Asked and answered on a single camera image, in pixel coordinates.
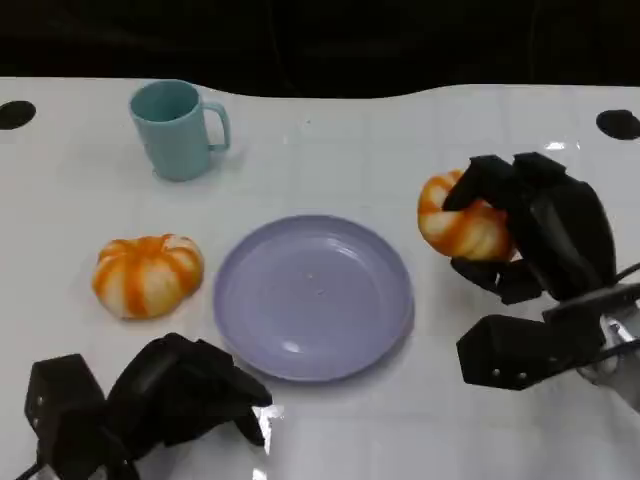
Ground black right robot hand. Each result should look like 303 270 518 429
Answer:
441 151 619 306

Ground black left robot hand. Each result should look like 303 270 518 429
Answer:
103 333 274 462

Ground lilac plate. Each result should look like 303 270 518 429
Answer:
213 214 416 384

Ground pale green mug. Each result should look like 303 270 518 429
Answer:
129 79 232 182

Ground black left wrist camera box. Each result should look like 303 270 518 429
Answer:
23 353 109 469

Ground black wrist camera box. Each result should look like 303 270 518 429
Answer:
455 314 607 392
23 353 109 469

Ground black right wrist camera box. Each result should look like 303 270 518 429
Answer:
455 314 607 392

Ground black table cable hole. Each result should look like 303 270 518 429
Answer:
0 100 37 131
596 109 640 142

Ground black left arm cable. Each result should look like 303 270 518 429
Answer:
13 457 44 480

